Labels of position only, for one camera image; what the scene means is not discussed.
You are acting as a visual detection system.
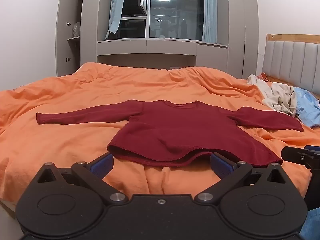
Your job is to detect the grey built-in wardrobe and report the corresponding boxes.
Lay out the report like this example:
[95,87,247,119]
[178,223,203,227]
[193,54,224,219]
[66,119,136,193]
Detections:
[55,0,259,79]

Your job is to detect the beige crumpled clothes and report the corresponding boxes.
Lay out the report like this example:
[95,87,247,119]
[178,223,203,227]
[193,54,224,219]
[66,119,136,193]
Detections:
[247,74,298,117]

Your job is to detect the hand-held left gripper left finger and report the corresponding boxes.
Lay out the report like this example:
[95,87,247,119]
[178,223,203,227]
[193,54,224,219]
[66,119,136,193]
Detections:
[37,152,128,204]

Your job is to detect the person's blue jeans leg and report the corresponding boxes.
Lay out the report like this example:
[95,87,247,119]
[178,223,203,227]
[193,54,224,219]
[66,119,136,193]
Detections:
[299,209,320,240]

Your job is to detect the orange bed blanket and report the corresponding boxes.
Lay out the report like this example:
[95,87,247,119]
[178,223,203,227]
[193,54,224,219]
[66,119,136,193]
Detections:
[0,62,320,228]

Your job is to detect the glass window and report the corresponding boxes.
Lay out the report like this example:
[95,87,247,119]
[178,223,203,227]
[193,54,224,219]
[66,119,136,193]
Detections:
[120,0,206,41]

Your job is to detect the dark red knit sweater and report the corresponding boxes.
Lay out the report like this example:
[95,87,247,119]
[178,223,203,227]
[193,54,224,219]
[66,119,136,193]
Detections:
[36,99,304,168]

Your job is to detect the light blue printed cloth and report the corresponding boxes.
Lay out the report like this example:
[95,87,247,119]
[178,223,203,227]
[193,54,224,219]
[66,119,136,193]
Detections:
[292,87,320,128]

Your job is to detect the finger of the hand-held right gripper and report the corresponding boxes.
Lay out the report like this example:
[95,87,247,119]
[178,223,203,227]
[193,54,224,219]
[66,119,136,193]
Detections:
[280,145,320,167]

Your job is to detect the light blue curtain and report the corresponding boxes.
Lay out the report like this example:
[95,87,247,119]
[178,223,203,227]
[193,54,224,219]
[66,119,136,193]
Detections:
[105,0,128,40]
[201,0,217,43]

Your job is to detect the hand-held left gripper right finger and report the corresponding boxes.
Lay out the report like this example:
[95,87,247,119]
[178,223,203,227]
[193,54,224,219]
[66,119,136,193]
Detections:
[194,152,287,204]

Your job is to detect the grey padded wooden headboard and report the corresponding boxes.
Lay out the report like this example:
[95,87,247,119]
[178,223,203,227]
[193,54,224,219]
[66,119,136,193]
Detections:
[261,33,320,93]

